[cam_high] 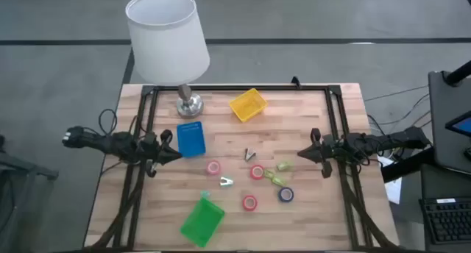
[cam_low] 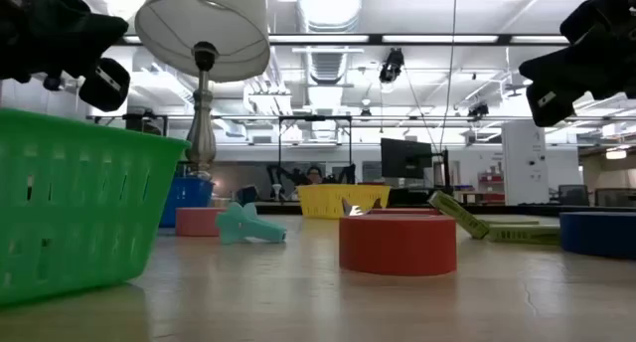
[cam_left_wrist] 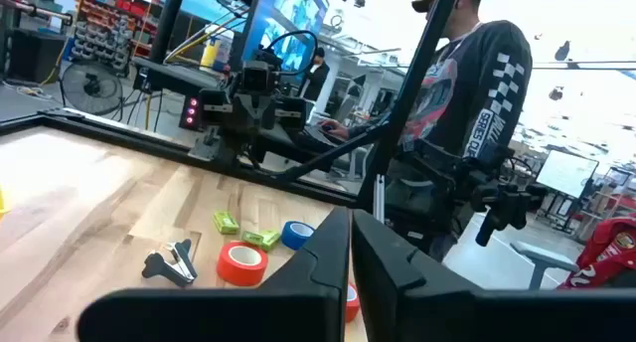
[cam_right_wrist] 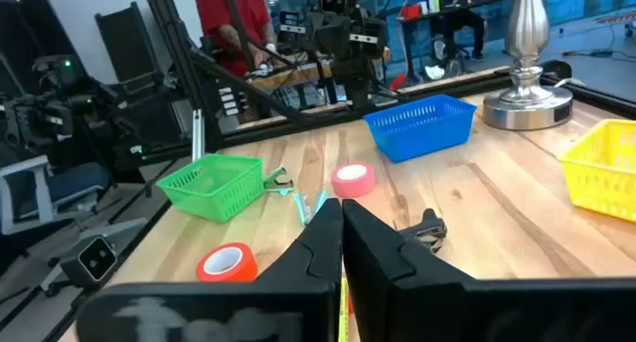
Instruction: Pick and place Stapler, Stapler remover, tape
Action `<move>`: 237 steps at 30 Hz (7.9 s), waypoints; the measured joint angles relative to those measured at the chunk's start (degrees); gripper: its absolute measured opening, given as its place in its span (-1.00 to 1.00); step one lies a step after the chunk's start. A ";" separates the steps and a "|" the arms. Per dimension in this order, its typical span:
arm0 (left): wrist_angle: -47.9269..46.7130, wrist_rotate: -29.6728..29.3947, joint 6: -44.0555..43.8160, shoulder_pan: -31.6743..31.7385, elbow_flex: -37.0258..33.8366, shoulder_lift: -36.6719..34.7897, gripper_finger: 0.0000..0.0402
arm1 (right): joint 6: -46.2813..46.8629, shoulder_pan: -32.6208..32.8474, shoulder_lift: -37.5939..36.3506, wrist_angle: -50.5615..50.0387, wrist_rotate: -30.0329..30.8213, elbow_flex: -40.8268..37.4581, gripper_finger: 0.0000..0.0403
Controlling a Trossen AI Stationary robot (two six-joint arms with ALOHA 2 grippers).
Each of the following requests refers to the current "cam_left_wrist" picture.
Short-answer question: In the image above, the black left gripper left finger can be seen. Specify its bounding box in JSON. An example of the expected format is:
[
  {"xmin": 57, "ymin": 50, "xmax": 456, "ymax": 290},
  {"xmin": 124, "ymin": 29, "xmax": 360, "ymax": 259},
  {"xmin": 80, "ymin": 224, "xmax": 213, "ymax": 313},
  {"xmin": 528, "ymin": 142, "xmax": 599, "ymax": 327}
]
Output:
[{"xmin": 77, "ymin": 206, "xmax": 352, "ymax": 342}]

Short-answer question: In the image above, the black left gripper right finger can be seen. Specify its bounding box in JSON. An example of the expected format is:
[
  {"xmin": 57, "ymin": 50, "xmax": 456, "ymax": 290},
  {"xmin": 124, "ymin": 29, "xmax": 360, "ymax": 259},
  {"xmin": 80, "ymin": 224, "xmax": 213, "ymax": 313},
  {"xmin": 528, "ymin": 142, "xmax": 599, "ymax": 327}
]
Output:
[{"xmin": 347, "ymin": 208, "xmax": 636, "ymax": 342}]

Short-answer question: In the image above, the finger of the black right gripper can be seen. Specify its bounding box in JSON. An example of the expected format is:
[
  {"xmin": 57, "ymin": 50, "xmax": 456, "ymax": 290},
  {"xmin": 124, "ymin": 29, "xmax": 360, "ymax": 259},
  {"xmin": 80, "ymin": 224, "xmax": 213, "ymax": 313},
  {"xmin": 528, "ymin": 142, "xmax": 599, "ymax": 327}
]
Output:
[
  {"xmin": 234, "ymin": 93, "xmax": 255, "ymax": 132},
  {"xmin": 255, "ymin": 93, "xmax": 277, "ymax": 133}
]

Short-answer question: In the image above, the red-pink tape roll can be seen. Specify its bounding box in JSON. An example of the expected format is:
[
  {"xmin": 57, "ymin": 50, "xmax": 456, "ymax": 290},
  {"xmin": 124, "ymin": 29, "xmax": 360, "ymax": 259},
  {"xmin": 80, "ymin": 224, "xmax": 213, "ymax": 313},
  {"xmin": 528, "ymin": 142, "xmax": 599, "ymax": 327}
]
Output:
[
  {"xmin": 345, "ymin": 281, "xmax": 362, "ymax": 324},
  {"xmin": 216, "ymin": 241, "xmax": 270, "ymax": 287}
]

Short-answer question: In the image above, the blue tape roll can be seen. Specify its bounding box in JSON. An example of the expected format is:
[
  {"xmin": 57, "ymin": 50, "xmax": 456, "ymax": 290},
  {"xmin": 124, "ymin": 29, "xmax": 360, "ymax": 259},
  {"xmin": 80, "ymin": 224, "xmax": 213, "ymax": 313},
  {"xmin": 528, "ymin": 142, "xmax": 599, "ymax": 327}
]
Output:
[{"xmin": 280, "ymin": 220, "xmax": 317, "ymax": 252}]

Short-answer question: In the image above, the control box with red lights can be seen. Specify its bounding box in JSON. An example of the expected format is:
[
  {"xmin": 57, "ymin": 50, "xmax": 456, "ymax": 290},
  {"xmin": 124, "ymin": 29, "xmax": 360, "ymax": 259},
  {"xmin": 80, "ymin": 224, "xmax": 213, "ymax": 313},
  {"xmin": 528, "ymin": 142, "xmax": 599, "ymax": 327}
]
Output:
[{"xmin": 179, "ymin": 95, "xmax": 203, "ymax": 131}]

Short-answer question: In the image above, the yellow bottle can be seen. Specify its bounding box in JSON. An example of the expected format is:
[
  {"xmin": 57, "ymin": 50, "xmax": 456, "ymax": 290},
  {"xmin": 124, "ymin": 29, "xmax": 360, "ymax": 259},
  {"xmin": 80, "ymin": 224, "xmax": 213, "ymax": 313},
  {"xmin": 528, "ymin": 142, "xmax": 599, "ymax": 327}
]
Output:
[{"xmin": 199, "ymin": 37, "xmax": 221, "ymax": 70}]

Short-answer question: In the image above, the person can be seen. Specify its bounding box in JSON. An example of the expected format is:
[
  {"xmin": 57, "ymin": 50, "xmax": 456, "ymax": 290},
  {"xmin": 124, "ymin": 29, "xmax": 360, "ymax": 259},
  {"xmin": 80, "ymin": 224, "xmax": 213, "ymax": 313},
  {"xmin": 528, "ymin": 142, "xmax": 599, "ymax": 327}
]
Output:
[
  {"xmin": 317, "ymin": 0, "xmax": 536, "ymax": 263},
  {"xmin": 297, "ymin": 46, "xmax": 332, "ymax": 104}
]

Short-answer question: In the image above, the large blue display screen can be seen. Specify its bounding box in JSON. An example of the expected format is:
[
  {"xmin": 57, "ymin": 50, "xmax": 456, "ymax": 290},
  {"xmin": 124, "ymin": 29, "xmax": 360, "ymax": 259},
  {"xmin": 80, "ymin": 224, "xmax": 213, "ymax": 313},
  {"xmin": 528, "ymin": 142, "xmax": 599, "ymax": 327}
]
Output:
[{"xmin": 240, "ymin": 0, "xmax": 330, "ymax": 75}]

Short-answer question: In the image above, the black floor fan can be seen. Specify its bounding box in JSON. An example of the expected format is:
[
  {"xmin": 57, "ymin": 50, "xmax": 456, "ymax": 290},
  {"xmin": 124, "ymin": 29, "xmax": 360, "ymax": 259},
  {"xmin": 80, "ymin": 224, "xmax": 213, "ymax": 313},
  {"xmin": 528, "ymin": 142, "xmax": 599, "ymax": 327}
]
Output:
[{"xmin": 59, "ymin": 59, "xmax": 125, "ymax": 117}]

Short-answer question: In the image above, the grey stool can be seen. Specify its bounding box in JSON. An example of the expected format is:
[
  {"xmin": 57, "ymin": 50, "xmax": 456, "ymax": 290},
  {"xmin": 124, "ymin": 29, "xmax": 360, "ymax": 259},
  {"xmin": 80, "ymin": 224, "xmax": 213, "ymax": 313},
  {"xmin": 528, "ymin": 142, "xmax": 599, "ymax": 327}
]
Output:
[{"xmin": 510, "ymin": 240, "xmax": 580, "ymax": 290}]

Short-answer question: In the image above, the parts shelf with bins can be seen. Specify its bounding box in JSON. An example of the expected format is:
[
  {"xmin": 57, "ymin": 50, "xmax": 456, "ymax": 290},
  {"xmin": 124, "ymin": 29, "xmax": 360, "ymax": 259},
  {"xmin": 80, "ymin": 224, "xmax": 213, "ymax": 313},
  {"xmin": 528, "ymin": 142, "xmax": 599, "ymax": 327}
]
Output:
[{"xmin": 69, "ymin": 0, "xmax": 160, "ymax": 78}]

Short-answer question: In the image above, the red jacket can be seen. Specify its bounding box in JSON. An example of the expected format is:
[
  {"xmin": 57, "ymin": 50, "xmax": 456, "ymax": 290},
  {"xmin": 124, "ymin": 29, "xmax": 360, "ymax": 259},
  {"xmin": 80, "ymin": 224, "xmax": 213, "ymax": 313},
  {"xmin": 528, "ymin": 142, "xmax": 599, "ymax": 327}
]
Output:
[{"xmin": 558, "ymin": 215, "xmax": 636, "ymax": 289}]

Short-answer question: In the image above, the white board on stand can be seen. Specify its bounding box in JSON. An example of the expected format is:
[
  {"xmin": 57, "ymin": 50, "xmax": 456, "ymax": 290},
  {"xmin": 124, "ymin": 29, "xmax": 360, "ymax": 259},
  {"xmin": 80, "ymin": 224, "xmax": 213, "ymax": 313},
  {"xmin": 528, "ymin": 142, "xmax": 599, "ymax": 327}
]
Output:
[{"xmin": 535, "ymin": 148, "xmax": 601, "ymax": 200}]

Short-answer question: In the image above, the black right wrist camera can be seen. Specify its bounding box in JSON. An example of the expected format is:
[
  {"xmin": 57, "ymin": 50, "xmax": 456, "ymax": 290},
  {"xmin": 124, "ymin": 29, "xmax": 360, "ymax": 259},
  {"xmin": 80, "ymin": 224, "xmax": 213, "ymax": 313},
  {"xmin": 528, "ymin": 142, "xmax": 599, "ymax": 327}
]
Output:
[{"xmin": 240, "ymin": 58, "xmax": 279, "ymax": 94}]

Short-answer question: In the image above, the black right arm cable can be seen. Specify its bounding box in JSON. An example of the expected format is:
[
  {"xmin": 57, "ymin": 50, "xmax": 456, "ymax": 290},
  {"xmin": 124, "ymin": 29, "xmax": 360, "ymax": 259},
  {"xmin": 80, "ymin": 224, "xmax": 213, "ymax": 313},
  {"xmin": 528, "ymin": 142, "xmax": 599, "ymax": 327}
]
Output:
[{"xmin": 260, "ymin": 29, "xmax": 319, "ymax": 78}]

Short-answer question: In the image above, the black leader arm handle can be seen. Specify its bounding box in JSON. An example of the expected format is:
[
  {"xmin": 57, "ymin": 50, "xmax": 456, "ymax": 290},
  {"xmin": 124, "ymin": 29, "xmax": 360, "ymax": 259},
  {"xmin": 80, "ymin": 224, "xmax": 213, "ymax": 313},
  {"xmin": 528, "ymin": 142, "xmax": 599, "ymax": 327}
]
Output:
[{"xmin": 397, "ymin": 137, "xmax": 548, "ymax": 248}]

